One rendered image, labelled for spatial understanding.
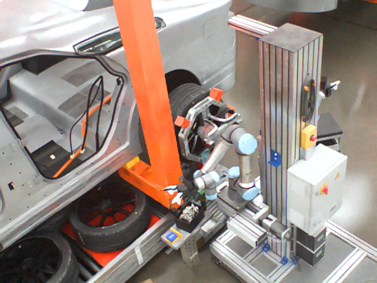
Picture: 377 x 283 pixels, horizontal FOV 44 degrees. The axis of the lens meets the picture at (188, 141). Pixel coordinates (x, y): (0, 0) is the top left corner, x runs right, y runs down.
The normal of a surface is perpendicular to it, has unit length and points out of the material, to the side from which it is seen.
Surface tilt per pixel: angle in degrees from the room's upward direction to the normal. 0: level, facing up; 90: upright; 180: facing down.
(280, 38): 0
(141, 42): 90
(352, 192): 0
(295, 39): 0
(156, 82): 90
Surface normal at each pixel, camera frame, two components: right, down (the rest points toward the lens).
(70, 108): -0.24, -0.66
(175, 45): 0.72, 0.37
